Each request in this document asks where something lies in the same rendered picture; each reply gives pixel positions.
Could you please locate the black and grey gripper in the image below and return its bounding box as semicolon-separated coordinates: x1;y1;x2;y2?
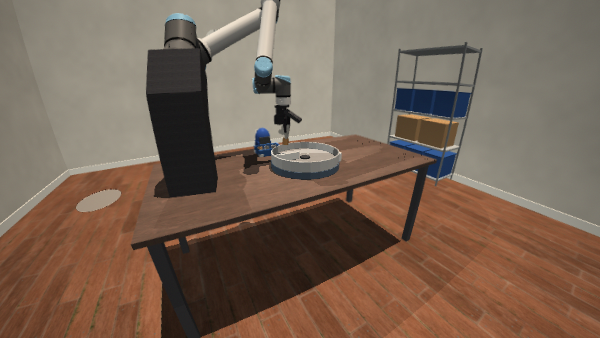
274;105;290;139

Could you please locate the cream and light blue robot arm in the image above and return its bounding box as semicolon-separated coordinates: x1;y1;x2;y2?
164;0;291;105

